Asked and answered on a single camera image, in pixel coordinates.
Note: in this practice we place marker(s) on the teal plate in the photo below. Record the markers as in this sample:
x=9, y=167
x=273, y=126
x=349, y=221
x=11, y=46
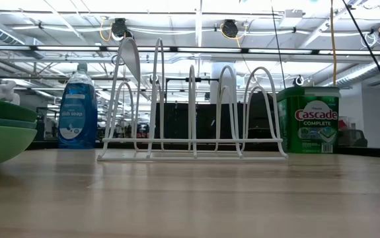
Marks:
x=4, y=123

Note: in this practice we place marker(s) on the dark green plate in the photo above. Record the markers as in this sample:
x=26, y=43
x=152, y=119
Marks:
x=4, y=109

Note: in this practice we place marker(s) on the black partition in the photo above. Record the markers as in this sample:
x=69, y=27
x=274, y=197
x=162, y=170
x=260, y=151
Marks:
x=176, y=119

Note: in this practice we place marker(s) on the white column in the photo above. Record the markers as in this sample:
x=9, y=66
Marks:
x=213, y=82

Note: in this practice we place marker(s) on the blue dish soap bottle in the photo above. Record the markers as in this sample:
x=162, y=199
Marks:
x=77, y=115

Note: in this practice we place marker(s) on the green Cascade detergent tub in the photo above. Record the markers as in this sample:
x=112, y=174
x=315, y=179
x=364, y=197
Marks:
x=315, y=132

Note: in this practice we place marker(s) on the red box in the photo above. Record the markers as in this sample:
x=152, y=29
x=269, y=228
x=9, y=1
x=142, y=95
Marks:
x=343, y=123

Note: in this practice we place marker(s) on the dark office chair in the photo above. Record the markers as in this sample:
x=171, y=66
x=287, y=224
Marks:
x=353, y=138

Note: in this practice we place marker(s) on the white background device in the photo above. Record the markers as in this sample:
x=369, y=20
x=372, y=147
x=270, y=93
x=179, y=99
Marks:
x=7, y=92

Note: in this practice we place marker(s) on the black aluminium table frame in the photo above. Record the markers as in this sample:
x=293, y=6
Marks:
x=368, y=151

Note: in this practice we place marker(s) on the silver ventilation duct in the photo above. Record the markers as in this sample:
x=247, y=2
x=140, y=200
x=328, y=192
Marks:
x=364, y=71

